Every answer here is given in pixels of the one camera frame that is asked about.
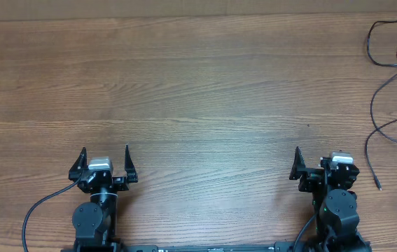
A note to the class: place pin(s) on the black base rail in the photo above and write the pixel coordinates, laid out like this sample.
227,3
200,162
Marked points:
279,246

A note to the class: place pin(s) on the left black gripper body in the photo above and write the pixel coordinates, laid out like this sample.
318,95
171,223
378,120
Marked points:
119,185

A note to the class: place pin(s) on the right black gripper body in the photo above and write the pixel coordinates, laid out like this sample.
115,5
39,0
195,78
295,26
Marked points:
307,183

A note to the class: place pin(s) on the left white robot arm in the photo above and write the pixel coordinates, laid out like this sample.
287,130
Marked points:
95,221

